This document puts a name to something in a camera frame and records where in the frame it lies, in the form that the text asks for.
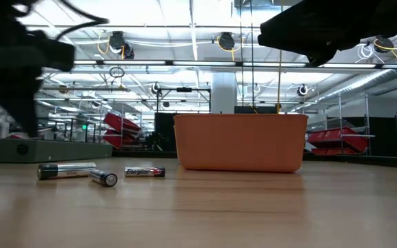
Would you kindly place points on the red plastic storage bin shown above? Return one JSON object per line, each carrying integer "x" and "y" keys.
{"x": 322, "y": 136}
{"x": 122, "y": 123}
{"x": 353, "y": 137}
{"x": 333, "y": 151}
{"x": 119, "y": 139}

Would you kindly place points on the metal shelving rack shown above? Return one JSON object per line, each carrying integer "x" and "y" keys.
{"x": 340, "y": 110}

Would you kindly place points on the silver black-capped battery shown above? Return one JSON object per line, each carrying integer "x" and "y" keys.
{"x": 103, "y": 178}
{"x": 67, "y": 170}

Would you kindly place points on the black red Energizer battery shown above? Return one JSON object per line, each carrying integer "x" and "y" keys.
{"x": 143, "y": 172}

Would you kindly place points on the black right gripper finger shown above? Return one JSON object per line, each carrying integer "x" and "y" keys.
{"x": 298, "y": 31}

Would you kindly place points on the black gantry frame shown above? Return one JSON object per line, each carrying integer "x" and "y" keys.
{"x": 183, "y": 89}

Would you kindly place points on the rolling metal bin rack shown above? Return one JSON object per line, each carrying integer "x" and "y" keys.
{"x": 122, "y": 108}

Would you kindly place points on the white concrete column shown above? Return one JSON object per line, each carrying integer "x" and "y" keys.
{"x": 223, "y": 93}

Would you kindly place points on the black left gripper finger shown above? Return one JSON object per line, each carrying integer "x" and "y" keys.
{"x": 19, "y": 96}

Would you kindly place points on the grey-green power strip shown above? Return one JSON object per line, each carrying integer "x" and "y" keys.
{"x": 64, "y": 150}

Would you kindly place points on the silver ventilation duct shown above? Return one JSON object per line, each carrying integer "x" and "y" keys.
{"x": 374, "y": 81}

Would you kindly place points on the orange plastic bin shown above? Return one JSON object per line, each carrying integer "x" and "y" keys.
{"x": 240, "y": 143}

